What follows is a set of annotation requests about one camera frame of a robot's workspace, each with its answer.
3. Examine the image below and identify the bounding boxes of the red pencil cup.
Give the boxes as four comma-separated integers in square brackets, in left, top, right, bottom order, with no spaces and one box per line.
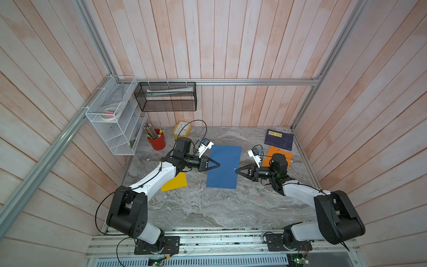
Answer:
[147,129,166,151]

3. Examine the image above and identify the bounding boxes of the pencils in cup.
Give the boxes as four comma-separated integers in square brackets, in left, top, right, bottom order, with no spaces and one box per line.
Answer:
[143,123,162,139]

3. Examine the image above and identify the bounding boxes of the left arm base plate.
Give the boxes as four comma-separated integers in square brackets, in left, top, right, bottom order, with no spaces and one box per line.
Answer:
[134,236,180,256]

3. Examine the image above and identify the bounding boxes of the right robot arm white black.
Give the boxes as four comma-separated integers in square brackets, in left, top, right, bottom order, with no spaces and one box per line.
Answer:
[235,154,366,250]

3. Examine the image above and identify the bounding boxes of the dark navy notebook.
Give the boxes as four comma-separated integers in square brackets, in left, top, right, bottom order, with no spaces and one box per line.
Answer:
[264,129,294,151]

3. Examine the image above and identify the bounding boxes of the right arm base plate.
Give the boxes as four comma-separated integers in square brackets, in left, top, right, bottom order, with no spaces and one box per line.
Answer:
[262,232,312,252]

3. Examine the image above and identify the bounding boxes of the black mesh basket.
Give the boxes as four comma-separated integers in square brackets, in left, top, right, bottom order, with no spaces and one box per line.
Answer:
[134,82,197,112]

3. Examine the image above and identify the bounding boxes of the yellow paper document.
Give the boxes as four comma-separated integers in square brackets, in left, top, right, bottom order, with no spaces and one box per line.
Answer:
[161,172,187,192]

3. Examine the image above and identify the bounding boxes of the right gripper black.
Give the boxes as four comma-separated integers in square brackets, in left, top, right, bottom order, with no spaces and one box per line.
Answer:
[237,164,277,184]

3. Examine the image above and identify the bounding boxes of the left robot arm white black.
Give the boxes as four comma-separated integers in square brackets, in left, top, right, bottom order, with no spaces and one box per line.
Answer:
[106,137,220,247]

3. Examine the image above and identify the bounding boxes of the blue paper document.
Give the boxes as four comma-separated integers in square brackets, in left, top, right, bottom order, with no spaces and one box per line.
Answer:
[206,145,242,190]

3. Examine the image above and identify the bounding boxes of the tape roll in rack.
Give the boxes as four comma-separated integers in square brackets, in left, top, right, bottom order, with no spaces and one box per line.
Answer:
[99,106,121,121]

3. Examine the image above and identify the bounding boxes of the orange paper document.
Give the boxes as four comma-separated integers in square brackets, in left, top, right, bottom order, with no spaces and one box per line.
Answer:
[261,145,294,168]

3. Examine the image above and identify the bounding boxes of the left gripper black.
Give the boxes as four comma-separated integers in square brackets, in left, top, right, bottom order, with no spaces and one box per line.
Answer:
[183,154,220,172]

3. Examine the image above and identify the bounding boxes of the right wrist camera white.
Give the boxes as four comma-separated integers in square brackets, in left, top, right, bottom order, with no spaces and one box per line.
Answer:
[248,148,263,168]

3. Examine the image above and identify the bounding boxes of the yellow alarm clock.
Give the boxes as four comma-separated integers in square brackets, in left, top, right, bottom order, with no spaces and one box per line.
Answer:
[173,121,192,139]

